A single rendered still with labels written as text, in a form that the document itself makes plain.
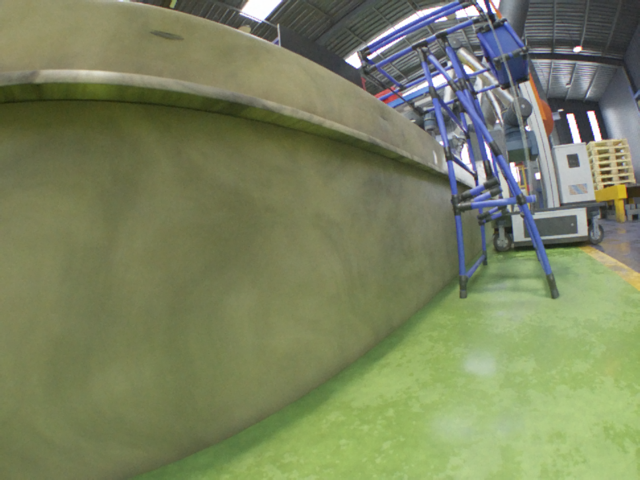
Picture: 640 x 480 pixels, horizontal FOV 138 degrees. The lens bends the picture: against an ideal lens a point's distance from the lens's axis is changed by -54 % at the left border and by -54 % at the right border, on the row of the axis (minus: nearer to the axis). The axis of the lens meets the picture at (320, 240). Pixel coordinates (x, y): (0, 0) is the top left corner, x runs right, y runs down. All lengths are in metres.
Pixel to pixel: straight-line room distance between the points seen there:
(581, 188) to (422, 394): 2.48
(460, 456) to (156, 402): 0.46
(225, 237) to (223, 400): 0.28
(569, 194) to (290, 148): 2.52
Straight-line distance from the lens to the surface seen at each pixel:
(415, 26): 1.52
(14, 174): 0.44
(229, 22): 11.76
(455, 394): 0.58
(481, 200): 1.18
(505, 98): 2.64
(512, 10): 10.60
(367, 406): 0.56
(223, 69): 0.57
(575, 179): 2.79
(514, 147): 2.70
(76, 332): 0.41
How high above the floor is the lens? 0.35
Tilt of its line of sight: 1 degrees down
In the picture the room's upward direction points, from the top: 7 degrees counter-clockwise
